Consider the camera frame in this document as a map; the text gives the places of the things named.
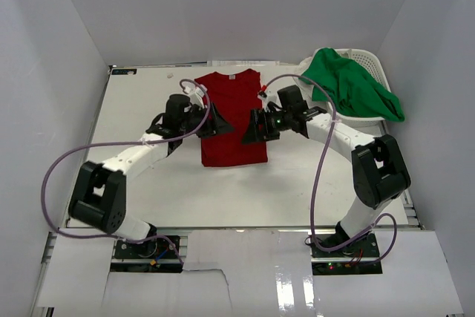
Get white plastic laundry basket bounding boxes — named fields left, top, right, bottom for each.
left=310, top=47, right=391, bottom=128

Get green t shirt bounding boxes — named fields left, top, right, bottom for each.
left=298, top=46, right=406, bottom=123

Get white t shirt in basket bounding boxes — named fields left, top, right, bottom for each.
left=293, top=56, right=314, bottom=85

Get black label sticker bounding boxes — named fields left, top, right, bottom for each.
left=111, top=68, right=137, bottom=76

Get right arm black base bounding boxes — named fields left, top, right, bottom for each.
left=304, top=233, right=383, bottom=276

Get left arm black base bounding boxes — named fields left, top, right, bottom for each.
left=110, top=235, right=183, bottom=273

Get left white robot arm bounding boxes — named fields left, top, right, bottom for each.
left=68, top=94, right=234, bottom=243

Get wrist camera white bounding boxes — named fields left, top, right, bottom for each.
left=183, top=86, right=206, bottom=108
left=258, top=85, right=277, bottom=111

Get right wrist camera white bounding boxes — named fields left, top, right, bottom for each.
left=258, top=85, right=277, bottom=111

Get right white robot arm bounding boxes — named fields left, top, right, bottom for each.
left=242, top=85, right=411, bottom=252

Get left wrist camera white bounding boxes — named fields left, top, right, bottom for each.
left=183, top=86, right=206, bottom=108

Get red t shirt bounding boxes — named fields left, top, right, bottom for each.
left=195, top=69, right=268, bottom=168

